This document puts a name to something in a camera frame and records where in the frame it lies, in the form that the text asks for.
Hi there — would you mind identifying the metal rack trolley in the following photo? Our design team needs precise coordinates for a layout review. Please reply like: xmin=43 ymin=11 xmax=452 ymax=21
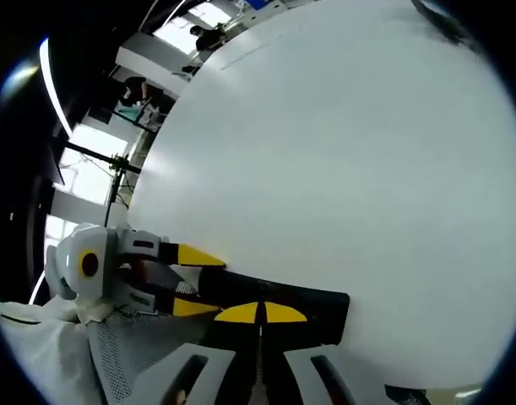
xmin=112 ymin=98 xmax=164 ymax=133

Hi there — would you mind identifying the grey mesh chair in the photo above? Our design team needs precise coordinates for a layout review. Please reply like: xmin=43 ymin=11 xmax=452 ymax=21
xmin=87 ymin=305 xmax=219 ymax=405

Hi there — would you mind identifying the black display stand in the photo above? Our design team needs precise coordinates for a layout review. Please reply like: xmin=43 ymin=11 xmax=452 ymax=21
xmin=50 ymin=138 xmax=143 ymax=230

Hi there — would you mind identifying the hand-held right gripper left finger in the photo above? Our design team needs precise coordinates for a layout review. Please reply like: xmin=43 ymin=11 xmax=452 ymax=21
xmin=130 ymin=301 xmax=263 ymax=405

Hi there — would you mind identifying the ceiling light strip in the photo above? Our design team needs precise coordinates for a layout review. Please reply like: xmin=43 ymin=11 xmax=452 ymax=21
xmin=38 ymin=36 xmax=73 ymax=140

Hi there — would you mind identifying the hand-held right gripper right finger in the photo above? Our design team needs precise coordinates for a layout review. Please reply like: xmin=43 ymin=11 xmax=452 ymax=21
xmin=261 ymin=301 xmax=392 ymax=405

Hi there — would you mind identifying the black remote control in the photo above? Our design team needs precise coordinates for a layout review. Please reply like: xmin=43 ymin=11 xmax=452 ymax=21
xmin=197 ymin=266 xmax=351 ymax=351

